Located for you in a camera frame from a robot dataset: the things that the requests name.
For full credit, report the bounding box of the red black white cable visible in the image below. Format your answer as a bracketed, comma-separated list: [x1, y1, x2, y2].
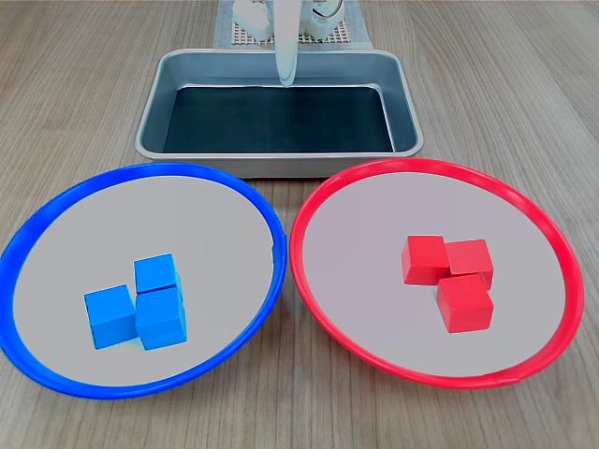
[311, 0, 346, 21]

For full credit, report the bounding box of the steel tray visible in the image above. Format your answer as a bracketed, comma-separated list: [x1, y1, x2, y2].
[134, 48, 425, 180]

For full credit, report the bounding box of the red-rimmed white plate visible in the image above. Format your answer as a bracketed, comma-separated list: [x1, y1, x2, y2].
[288, 157, 585, 391]

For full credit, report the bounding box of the red cube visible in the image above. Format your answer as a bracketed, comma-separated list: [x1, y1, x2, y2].
[444, 239, 495, 291]
[401, 234, 451, 286]
[436, 273, 495, 335]

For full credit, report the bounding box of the clear tape sheet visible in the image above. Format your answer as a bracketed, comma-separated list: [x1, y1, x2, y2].
[212, 0, 373, 51]

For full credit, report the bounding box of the black mat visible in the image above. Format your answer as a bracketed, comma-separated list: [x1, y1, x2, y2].
[162, 85, 395, 154]

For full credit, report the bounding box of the blue cube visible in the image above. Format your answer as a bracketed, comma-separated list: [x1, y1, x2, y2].
[83, 284, 139, 351]
[135, 285, 188, 352]
[133, 253, 183, 296]

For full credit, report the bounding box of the blue-rimmed white plate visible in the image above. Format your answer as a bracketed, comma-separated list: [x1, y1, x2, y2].
[0, 162, 287, 401]

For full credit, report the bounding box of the pale perforated plate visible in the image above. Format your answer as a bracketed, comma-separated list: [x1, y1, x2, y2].
[232, 12, 352, 47]

